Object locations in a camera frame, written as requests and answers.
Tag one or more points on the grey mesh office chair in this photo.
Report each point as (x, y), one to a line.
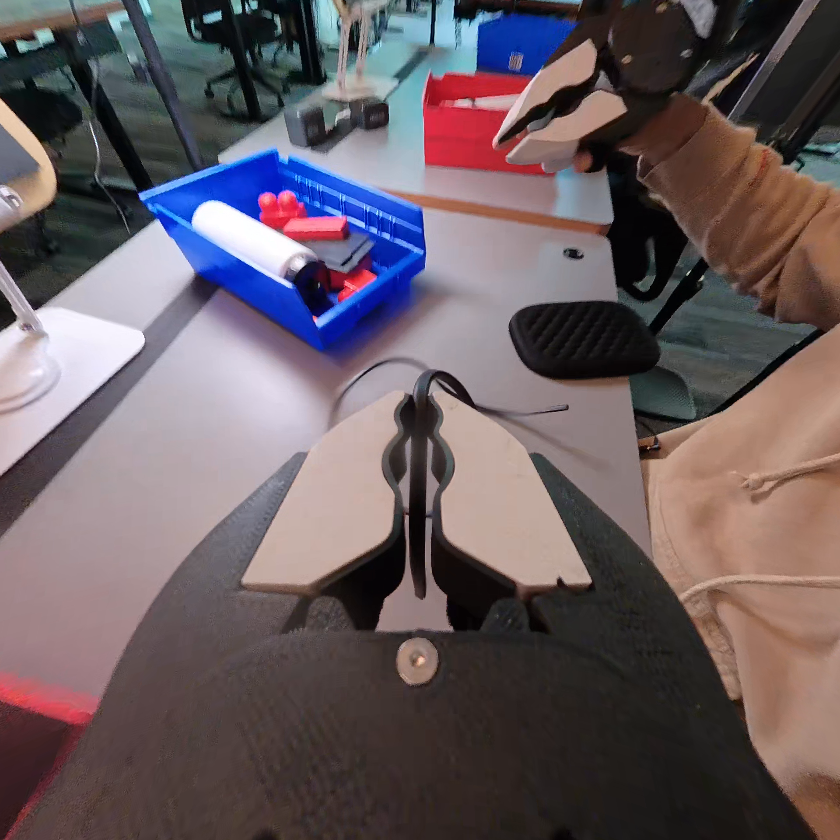
(666, 394)

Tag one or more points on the black office chair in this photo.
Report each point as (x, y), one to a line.
(236, 46)

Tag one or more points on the white tape roll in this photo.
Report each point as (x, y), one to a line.
(243, 239)

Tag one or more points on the small blue plastic bin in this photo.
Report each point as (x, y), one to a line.
(518, 39)

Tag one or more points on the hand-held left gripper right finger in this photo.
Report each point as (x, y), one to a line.
(505, 518)

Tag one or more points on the black plate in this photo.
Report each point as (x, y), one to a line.
(344, 253)

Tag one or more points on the grey desk with wooden edge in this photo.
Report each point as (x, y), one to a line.
(407, 170)

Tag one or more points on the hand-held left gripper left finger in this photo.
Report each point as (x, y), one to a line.
(328, 518)

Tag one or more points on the black chair armrest pad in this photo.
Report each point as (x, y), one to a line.
(584, 338)

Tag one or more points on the wooden office desk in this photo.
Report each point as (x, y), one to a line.
(52, 26)

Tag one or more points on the small grey device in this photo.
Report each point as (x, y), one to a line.
(371, 113)
(305, 126)

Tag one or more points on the white metal panel stand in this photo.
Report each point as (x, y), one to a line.
(65, 367)

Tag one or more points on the red wooden block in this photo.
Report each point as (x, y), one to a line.
(315, 228)

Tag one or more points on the grey light stand pole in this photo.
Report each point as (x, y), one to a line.
(164, 85)

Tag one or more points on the red single-stud toy brick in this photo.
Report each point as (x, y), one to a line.
(358, 282)

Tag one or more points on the person in beige hoodie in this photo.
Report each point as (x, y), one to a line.
(754, 558)

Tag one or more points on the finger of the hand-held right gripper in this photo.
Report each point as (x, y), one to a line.
(558, 82)
(571, 131)

